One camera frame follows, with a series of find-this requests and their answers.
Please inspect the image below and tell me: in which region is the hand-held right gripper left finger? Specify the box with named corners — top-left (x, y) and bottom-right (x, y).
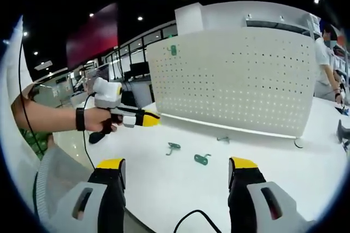
top-left (56, 158), bottom-right (127, 233)

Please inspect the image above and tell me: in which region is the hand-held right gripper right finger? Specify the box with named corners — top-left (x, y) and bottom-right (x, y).
top-left (227, 156), bottom-right (315, 233)

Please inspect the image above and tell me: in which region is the white perforated mounting plate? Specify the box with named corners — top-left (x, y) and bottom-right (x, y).
top-left (146, 26), bottom-right (318, 149)

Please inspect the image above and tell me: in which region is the person's left hand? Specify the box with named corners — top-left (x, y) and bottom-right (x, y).
top-left (84, 106), bottom-right (124, 135)

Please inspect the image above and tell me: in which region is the black computer monitor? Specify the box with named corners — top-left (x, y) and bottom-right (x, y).
top-left (130, 62), bottom-right (150, 77)

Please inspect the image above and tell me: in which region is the black computer mouse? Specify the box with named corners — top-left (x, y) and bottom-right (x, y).
top-left (89, 131), bottom-right (106, 144)

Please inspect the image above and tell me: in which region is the white mesh office chair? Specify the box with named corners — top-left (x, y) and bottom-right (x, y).
top-left (32, 145), bottom-right (94, 223)

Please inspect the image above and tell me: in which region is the ceiling air conditioner unit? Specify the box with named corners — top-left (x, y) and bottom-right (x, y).
top-left (34, 60), bottom-right (53, 71)

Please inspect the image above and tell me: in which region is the black wrist strap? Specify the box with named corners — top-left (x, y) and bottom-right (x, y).
top-left (75, 107), bottom-right (86, 132)

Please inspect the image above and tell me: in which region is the large red wall screen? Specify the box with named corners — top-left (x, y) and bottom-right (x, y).
top-left (65, 2), bottom-right (120, 70)

